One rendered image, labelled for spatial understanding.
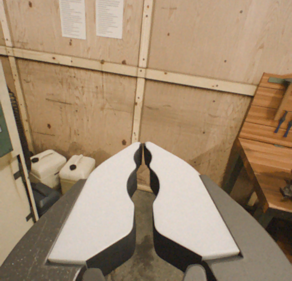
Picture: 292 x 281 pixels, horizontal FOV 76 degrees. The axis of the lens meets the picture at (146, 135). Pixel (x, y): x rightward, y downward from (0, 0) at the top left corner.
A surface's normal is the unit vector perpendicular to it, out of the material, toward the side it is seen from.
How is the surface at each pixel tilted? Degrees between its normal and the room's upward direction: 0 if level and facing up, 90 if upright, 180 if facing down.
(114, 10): 90
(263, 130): 90
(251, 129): 90
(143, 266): 0
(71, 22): 90
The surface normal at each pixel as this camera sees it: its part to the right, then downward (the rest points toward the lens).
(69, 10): -0.22, 0.44
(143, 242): 0.11, -0.87
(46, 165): 0.69, -0.36
